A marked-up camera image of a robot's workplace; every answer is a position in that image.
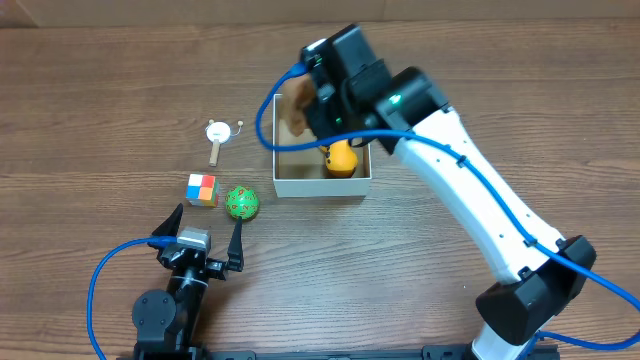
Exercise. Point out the brown plush toy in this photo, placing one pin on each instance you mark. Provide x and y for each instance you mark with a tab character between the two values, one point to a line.
296	94

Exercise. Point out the green numbered ball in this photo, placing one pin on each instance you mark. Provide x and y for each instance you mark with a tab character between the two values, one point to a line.
242	202

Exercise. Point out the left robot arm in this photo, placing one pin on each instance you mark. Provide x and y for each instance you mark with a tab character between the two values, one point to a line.
166	319

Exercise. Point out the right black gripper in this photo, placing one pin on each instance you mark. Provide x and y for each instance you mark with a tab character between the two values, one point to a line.
324	95

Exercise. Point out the white cardboard box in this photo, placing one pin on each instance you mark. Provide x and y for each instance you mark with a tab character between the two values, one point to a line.
304	174

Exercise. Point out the white wooden rattle drum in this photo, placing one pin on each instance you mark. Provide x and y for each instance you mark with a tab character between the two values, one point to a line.
218	133

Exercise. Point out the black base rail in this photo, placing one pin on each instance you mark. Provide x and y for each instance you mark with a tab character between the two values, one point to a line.
436	352

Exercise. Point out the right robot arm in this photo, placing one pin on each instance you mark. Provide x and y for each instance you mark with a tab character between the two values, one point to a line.
413	120

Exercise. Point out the yellow rubber duck toy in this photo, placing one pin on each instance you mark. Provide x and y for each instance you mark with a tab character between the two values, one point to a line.
340	160

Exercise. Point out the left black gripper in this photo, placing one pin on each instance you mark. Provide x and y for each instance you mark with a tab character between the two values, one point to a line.
198	261

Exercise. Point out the multicoloured puzzle cube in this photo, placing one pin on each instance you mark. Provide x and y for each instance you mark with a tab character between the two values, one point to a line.
202	190

